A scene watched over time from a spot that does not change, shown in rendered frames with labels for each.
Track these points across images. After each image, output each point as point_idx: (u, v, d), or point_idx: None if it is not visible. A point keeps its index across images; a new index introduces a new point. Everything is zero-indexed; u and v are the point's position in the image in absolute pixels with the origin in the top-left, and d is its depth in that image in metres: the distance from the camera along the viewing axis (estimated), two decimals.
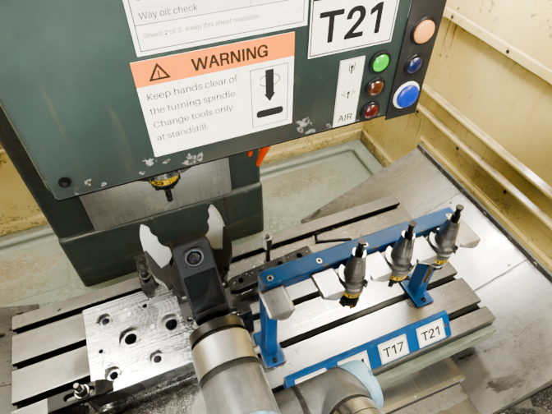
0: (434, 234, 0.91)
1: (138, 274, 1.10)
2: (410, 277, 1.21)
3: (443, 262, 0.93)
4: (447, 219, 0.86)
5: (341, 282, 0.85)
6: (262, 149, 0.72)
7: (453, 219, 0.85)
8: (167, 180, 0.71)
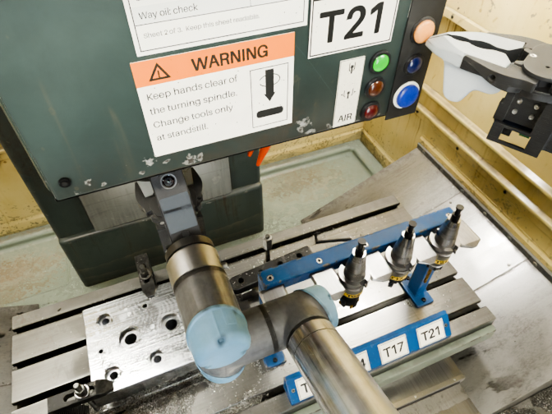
0: (434, 234, 0.91)
1: (138, 274, 1.10)
2: (410, 277, 1.21)
3: (443, 262, 0.93)
4: (447, 219, 0.86)
5: (341, 282, 0.85)
6: (262, 149, 0.72)
7: (453, 219, 0.85)
8: None
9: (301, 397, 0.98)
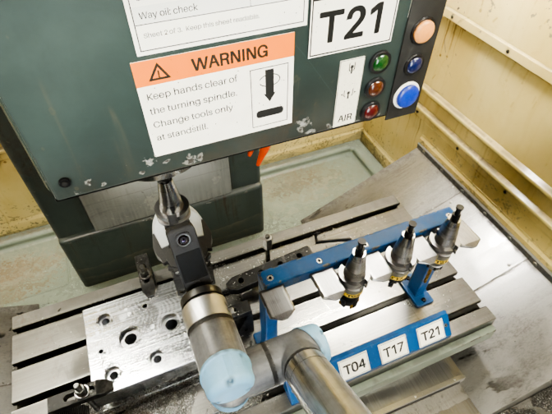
0: (434, 234, 0.91)
1: (138, 274, 1.10)
2: (410, 277, 1.21)
3: (443, 262, 0.93)
4: (447, 219, 0.86)
5: (341, 282, 0.85)
6: (262, 149, 0.72)
7: (453, 219, 0.85)
8: None
9: None
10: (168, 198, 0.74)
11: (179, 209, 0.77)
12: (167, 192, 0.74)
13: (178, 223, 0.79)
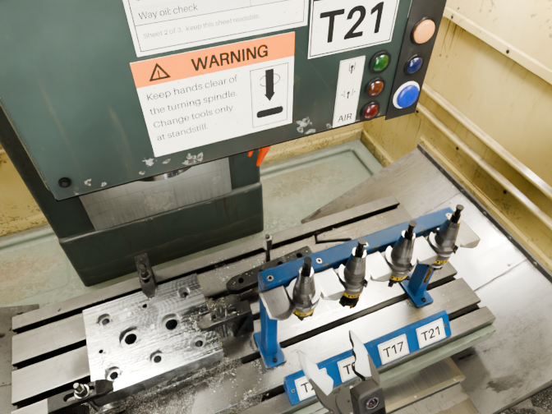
0: (434, 234, 0.91)
1: (138, 274, 1.10)
2: (410, 277, 1.21)
3: (443, 262, 0.93)
4: (447, 219, 0.86)
5: (341, 282, 0.85)
6: (262, 149, 0.72)
7: (453, 219, 0.85)
8: (309, 312, 0.84)
9: (301, 397, 0.98)
10: (308, 287, 0.78)
11: (314, 295, 0.81)
12: (309, 282, 0.78)
13: (310, 307, 0.83)
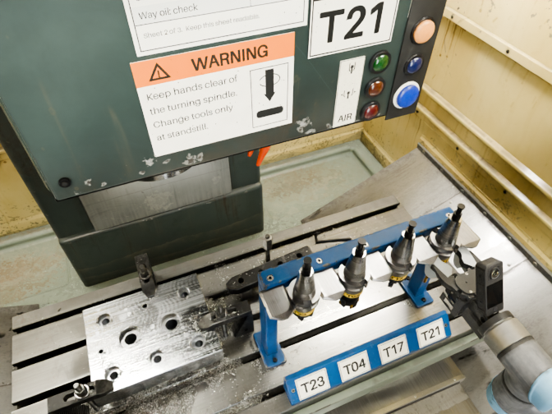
0: (435, 233, 0.91)
1: (138, 274, 1.10)
2: (410, 277, 1.21)
3: (443, 261, 0.93)
4: (448, 218, 0.86)
5: (341, 282, 0.85)
6: (262, 149, 0.72)
7: (453, 218, 0.85)
8: (309, 312, 0.84)
9: (301, 397, 0.98)
10: (308, 287, 0.78)
11: (314, 295, 0.81)
12: (309, 282, 0.78)
13: (310, 307, 0.83)
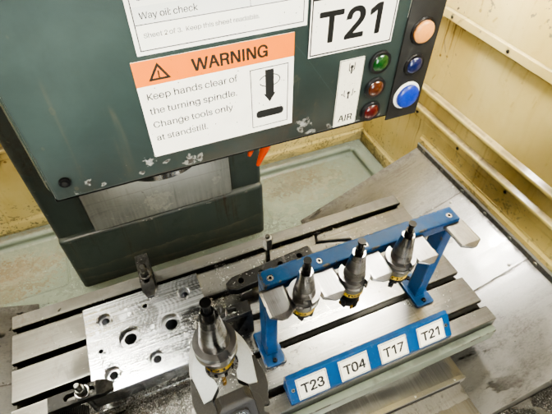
0: None
1: (138, 274, 1.10)
2: (410, 277, 1.21)
3: (220, 370, 0.62)
4: (199, 317, 0.56)
5: (341, 282, 0.85)
6: (262, 149, 0.72)
7: (203, 319, 0.55)
8: (309, 312, 0.84)
9: (301, 397, 0.98)
10: (308, 287, 0.78)
11: (314, 295, 0.81)
12: (309, 282, 0.78)
13: (310, 307, 0.83)
